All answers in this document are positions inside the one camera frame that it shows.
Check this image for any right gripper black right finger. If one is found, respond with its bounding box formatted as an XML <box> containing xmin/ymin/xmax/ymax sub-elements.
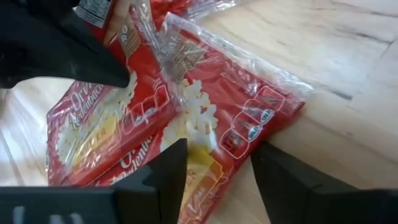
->
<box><xmin>250</xmin><ymin>141</ymin><xmax>398</xmax><ymax>224</ymax></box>

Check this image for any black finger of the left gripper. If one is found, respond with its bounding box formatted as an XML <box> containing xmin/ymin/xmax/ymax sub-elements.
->
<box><xmin>0</xmin><ymin>0</ymin><xmax>131</xmax><ymax>90</ymax></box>

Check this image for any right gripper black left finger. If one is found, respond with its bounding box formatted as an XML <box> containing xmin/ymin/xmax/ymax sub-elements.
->
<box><xmin>0</xmin><ymin>138</ymin><xmax>189</xmax><ymax>224</ymax></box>

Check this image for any red Orville popcorn bag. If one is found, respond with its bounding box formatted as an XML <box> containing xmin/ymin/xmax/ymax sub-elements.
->
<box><xmin>88</xmin><ymin>12</ymin><xmax>315</xmax><ymax>224</ymax></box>
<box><xmin>45</xmin><ymin>0</ymin><xmax>175</xmax><ymax>187</ymax></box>
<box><xmin>149</xmin><ymin>0</ymin><xmax>240</xmax><ymax>22</ymax></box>

